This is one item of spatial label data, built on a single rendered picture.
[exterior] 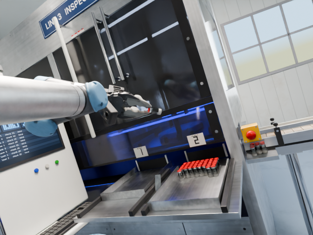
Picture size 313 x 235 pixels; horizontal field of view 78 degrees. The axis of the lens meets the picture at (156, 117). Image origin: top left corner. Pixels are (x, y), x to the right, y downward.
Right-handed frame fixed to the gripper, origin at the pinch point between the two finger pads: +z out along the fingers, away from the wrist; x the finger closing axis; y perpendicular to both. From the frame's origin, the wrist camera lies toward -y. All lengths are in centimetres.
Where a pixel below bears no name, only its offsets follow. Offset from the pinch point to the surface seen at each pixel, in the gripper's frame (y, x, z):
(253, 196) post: -9, 31, 59
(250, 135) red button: 1.5, 4.2, 47.7
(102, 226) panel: 22, 109, -1
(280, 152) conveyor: 1, 11, 69
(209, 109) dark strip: 17.3, 3.1, 34.2
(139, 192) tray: -2.6, 39.7, 7.0
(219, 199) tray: -24.6, 13.2, 23.4
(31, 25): 100, 3, -69
